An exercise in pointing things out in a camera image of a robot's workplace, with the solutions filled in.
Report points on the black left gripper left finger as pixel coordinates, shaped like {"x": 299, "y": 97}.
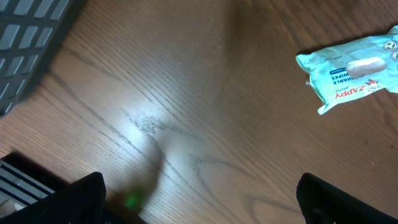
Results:
{"x": 80, "y": 202}

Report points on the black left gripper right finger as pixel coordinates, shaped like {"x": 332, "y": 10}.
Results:
{"x": 321, "y": 202}

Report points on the teal flushable wipes pack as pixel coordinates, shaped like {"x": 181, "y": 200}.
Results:
{"x": 350, "y": 71}

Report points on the grey plastic basket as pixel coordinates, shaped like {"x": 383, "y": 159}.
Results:
{"x": 31, "y": 33}

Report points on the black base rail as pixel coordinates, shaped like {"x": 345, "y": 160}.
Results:
{"x": 25, "y": 182}

